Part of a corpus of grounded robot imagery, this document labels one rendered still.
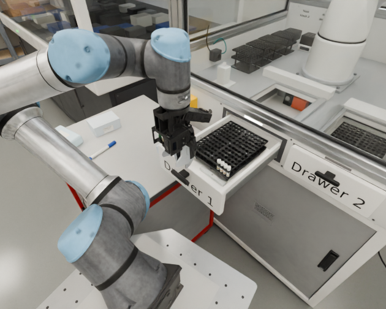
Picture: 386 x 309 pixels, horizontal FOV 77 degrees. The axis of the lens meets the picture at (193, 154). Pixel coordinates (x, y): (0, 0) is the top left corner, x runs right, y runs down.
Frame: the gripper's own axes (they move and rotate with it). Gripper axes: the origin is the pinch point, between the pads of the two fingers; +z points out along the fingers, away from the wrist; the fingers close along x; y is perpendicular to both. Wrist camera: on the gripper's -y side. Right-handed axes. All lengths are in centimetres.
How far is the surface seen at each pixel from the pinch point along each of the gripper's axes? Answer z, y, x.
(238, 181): 7.9, -10.9, 12.8
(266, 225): 56, -36, 19
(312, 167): 7.3, -32.5, 26.7
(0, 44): 76, -28, -426
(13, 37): 69, -48, -423
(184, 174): 5.4, 0.5, 0.6
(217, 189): 3.7, -1.2, 12.3
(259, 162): 7.6, -22.2, 13.1
